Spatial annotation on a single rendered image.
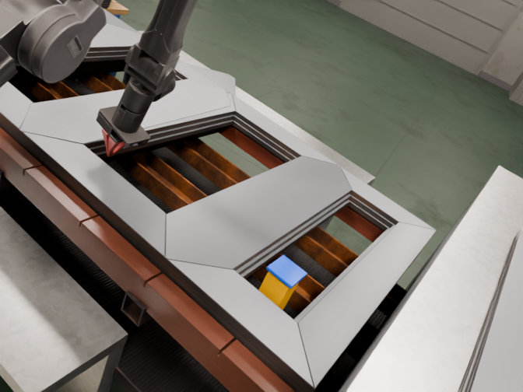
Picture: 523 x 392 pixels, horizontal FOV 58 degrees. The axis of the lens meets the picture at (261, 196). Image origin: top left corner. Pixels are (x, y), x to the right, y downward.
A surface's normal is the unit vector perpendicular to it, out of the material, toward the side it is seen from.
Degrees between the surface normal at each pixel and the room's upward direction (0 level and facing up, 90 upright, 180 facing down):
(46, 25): 43
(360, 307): 0
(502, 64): 90
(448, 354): 0
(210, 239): 0
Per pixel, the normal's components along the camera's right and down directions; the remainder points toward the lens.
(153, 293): -0.55, 0.28
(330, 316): 0.35, -0.78
